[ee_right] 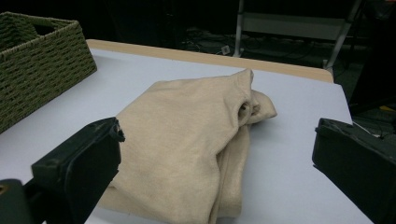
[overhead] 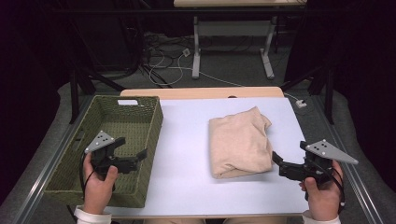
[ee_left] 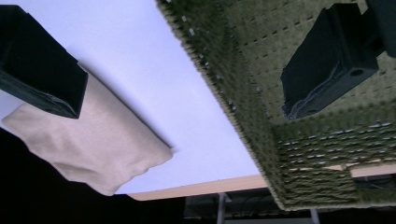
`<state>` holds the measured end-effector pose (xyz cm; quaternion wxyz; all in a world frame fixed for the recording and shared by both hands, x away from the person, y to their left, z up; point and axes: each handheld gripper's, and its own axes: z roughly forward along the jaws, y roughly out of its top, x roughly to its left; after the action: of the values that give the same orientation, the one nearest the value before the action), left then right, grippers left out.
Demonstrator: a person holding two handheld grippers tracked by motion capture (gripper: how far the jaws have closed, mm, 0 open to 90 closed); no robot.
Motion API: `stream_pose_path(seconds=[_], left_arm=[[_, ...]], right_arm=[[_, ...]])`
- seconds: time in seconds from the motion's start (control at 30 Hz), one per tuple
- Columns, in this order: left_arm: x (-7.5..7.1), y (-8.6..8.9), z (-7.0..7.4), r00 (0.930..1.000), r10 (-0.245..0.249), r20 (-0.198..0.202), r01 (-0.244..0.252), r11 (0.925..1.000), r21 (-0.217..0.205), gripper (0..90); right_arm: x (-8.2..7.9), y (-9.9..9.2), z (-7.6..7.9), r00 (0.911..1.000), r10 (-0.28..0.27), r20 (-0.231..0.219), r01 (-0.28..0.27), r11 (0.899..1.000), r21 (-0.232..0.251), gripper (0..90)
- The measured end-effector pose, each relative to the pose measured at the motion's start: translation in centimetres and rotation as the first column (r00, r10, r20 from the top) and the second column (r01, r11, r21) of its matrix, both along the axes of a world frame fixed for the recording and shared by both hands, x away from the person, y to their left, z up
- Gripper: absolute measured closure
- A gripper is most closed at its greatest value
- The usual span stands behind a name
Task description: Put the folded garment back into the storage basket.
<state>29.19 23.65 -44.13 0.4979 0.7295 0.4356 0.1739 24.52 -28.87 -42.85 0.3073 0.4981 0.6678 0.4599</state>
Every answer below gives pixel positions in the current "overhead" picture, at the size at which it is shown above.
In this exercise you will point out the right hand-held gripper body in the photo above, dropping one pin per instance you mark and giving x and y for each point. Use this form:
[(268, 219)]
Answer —
[(314, 169)]

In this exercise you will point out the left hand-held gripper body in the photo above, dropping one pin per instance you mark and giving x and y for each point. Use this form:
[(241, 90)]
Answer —
[(102, 161)]

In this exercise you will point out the green woven basket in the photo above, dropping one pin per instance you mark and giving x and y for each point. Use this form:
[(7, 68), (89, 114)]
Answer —
[(134, 124)]

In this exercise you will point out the beige sweater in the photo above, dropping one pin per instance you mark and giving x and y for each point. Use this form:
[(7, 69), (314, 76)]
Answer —
[(239, 143)]

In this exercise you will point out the person's left hand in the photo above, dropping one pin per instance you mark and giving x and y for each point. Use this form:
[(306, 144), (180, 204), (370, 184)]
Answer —
[(96, 194)]

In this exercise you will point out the person's right hand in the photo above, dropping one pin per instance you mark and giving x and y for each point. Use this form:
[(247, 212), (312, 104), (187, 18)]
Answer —
[(323, 202)]

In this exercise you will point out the white table mat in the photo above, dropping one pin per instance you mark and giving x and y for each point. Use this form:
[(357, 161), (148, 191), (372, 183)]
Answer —
[(183, 140)]

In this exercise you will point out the black metal stand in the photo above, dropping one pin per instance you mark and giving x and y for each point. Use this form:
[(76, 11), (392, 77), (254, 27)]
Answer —
[(74, 99), (329, 99)]

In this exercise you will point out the dark curtain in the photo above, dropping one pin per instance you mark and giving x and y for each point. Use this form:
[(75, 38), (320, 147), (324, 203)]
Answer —
[(28, 62), (364, 62)]

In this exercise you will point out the small white power adapter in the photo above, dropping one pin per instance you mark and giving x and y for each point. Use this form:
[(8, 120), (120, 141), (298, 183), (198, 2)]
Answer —
[(186, 52)]

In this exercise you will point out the white-legged desk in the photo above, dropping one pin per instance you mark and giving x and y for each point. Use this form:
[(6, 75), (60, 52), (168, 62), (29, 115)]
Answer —
[(195, 46)]

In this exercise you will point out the black metal crossbar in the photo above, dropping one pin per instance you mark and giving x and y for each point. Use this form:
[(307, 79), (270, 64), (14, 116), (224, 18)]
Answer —
[(124, 11)]

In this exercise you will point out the aluminium rail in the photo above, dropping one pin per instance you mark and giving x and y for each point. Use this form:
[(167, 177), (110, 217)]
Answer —
[(361, 193), (41, 183)]

